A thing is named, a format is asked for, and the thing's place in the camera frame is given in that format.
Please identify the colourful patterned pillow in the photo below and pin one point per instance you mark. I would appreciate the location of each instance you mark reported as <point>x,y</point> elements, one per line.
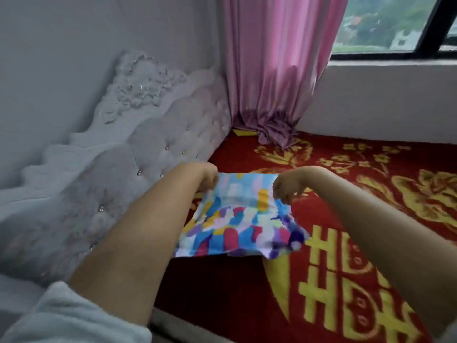
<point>235,225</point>

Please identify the person's white sleeve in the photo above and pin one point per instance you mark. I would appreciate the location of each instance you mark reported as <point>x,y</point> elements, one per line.
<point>71,317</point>

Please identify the pink curtain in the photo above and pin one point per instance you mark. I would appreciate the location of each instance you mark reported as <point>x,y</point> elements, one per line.
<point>278,67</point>

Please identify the white tufted bed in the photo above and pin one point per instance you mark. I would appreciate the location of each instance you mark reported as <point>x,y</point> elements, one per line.
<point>160,132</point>

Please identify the black framed window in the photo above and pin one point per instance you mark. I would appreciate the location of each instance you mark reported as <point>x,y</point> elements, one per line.
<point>385,21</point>

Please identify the floral mattress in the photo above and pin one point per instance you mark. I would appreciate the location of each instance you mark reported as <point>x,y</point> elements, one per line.
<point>178,330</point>

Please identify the person's right forearm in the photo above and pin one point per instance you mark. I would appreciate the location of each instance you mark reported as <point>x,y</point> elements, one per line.
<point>392,239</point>

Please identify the red gold floral blanket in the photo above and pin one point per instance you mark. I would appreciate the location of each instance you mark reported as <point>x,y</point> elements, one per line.
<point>232,292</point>

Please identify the person's right hand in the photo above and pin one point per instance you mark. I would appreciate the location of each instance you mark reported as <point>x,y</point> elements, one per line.
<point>291,183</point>

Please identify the person's left hand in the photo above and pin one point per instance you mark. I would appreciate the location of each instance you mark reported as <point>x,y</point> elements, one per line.
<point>207,176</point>

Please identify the person's left forearm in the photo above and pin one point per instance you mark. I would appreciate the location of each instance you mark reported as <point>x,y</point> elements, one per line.
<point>135,246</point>

